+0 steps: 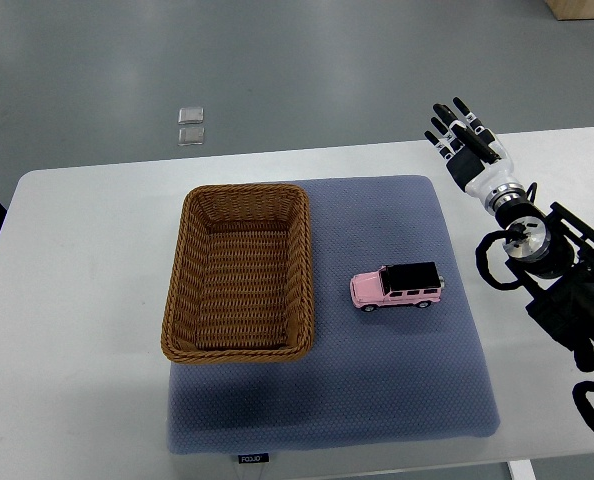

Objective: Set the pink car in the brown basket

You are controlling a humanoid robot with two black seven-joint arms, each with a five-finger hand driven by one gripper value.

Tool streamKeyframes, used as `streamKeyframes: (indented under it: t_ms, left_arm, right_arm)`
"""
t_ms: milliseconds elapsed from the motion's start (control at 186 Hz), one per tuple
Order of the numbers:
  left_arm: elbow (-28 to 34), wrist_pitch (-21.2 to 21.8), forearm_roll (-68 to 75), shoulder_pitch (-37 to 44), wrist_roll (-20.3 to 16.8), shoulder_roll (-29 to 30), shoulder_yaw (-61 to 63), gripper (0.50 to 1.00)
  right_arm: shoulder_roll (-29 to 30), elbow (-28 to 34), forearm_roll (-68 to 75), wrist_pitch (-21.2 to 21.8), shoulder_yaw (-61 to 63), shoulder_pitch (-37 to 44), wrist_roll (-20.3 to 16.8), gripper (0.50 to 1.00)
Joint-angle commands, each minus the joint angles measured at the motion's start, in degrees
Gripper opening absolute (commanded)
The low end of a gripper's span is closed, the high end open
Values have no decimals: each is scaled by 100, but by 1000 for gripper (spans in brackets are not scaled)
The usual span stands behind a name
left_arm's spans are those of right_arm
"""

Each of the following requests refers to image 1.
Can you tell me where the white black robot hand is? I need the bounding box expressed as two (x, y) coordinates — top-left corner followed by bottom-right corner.
(424, 97), (526, 214)

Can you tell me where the pink toy car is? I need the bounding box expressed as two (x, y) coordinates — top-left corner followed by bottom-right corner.
(349, 262), (445, 312)

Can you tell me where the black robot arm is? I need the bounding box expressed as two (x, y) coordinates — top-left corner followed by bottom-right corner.
(475, 195), (594, 372)

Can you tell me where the brown wicker basket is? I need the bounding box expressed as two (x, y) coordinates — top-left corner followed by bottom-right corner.
(161, 183), (315, 365)

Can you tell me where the wooden box corner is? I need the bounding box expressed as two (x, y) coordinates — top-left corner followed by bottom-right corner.
(545, 0), (594, 21)

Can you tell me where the blue grey cushion mat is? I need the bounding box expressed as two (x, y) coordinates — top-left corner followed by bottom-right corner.
(168, 176), (499, 454)

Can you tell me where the lower floor socket plate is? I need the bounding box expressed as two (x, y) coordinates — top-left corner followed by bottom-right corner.
(178, 126), (205, 146)

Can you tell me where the floor socket plate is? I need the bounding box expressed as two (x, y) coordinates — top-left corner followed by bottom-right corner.
(178, 126), (205, 146)
(178, 107), (204, 125)

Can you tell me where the upper floor socket plate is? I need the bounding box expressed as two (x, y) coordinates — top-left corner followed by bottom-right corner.
(178, 107), (204, 125)

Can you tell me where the white table leg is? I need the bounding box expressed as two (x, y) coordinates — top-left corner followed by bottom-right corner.
(507, 460), (536, 480)

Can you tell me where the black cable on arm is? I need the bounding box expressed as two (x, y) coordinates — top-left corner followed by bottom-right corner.
(474, 229), (526, 291)

